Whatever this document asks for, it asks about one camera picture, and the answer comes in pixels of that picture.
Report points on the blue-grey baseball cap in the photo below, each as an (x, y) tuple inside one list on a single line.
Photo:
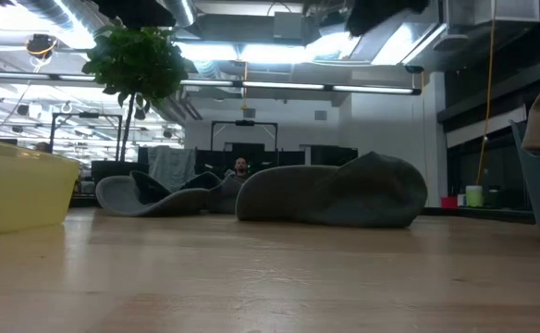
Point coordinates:
[(122, 199), (226, 196), (344, 194)]

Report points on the yellow plastic bin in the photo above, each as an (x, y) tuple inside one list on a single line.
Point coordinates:
[(20, 194)]

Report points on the potted green plant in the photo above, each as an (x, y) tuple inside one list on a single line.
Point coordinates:
[(136, 65)]

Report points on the long ceiling light bar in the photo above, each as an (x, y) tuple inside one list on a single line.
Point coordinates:
[(279, 85)]

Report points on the grey cloth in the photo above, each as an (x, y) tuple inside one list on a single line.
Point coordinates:
[(170, 164)]

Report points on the person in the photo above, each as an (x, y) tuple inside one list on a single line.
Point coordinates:
[(241, 165), (43, 147)]

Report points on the red cup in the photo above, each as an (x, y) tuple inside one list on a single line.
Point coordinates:
[(449, 202)]

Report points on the pale green container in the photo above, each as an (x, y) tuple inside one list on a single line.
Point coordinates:
[(474, 196)]

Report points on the dark plastic container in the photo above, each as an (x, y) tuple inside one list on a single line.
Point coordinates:
[(493, 199)]

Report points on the black stand frame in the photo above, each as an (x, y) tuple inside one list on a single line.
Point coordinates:
[(87, 114), (244, 123)]

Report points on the black aluminium table frame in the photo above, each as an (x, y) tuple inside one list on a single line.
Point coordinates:
[(482, 215)]

